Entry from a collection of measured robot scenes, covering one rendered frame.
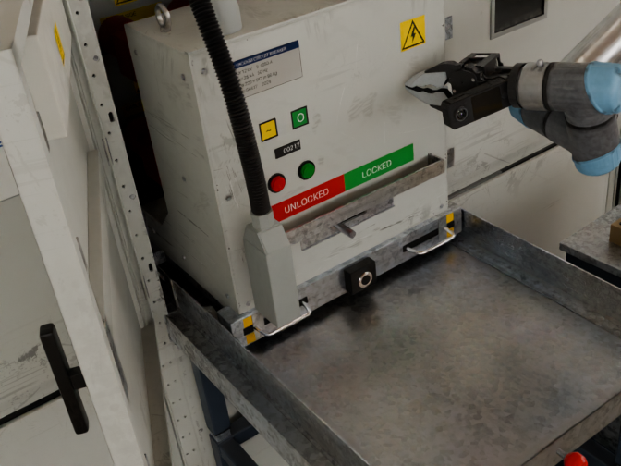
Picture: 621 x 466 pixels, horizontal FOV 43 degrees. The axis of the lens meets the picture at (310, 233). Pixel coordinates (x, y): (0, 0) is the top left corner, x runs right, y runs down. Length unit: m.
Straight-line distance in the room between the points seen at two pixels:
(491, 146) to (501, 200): 0.17
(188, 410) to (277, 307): 0.51
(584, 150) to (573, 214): 0.99
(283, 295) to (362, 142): 0.31
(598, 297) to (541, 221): 0.75
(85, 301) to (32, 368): 0.72
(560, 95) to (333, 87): 0.35
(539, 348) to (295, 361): 0.41
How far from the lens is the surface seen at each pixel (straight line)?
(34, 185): 0.70
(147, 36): 1.28
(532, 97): 1.29
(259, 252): 1.22
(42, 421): 1.54
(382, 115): 1.40
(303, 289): 1.42
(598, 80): 1.25
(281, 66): 1.24
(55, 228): 0.72
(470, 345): 1.40
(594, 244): 1.83
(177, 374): 1.64
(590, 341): 1.42
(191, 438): 1.76
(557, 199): 2.21
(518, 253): 1.56
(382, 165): 1.44
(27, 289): 1.39
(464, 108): 1.28
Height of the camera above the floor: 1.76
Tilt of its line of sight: 32 degrees down
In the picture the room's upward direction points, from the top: 7 degrees counter-clockwise
